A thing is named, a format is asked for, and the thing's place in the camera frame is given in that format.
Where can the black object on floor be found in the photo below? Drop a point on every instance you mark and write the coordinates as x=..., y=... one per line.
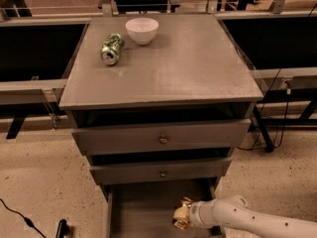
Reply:
x=62, y=229

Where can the white ceramic bowl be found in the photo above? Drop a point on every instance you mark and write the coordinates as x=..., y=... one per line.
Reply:
x=142, y=30

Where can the right metal railing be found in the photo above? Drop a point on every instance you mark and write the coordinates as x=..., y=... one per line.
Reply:
x=281, y=78

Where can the grey middle drawer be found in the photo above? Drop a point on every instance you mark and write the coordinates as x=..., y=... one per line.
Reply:
x=175, y=170

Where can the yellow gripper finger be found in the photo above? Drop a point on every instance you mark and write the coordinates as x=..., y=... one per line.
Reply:
x=181, y=213

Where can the grey top drawer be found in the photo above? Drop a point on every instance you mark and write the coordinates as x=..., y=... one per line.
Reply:
x=105, y=140

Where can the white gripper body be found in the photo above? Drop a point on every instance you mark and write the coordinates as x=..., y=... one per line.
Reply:
x=197, y=214

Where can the crushed orange soda can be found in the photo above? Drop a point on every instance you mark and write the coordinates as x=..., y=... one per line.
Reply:
x=183, y=224

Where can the grey wooden drawer cabinet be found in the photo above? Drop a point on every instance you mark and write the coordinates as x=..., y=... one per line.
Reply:
x=190, y=72

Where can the grey open bottom drawer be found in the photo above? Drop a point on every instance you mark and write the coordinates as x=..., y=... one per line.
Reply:
x=145, y=210

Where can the brass drawer knob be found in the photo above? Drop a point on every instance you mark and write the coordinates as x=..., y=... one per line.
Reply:
x=162, y=174
x=163, y=140

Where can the metal railing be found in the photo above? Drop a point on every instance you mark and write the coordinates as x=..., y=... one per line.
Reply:
x=29, y=92
x=281, y=78

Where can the crushed green soda can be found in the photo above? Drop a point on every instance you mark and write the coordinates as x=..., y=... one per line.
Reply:
x=111, y=48

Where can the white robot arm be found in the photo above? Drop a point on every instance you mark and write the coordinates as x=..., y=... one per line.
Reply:
x=232, y=212

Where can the brass middle drawer knob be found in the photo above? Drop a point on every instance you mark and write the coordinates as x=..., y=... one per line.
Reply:
x=162, y=174

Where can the left metal railing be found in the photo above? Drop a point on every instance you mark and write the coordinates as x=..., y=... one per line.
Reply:
x=29, y=92

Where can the brass top drawer knob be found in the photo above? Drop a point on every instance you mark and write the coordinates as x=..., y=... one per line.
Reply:
x=163, y=140

